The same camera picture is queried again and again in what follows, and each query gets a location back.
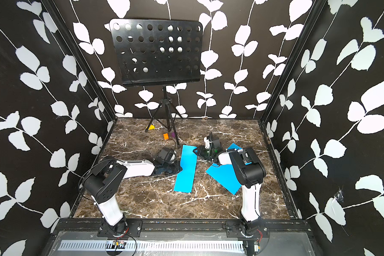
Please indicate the white slotted cable duct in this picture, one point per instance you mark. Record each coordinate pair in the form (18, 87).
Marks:
(105, 246)

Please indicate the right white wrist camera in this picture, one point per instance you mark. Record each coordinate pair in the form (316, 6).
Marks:
(207, 142)

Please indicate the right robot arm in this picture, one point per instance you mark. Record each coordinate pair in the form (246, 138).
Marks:
(247, 168)

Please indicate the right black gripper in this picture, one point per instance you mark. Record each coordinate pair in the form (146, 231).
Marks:
(201, 152)

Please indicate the cyan paper sheet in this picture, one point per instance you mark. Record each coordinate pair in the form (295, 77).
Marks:
(185, 178)
(230, 169)

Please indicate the black front mounting rail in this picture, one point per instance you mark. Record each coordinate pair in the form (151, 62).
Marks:
(137, 227)

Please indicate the black perforated music stand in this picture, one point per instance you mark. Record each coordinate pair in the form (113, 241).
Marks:
(158, 53)

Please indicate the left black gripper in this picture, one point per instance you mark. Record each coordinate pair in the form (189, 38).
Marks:
(177, 167)

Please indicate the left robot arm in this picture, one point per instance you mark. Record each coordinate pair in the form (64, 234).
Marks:
(103, 180)

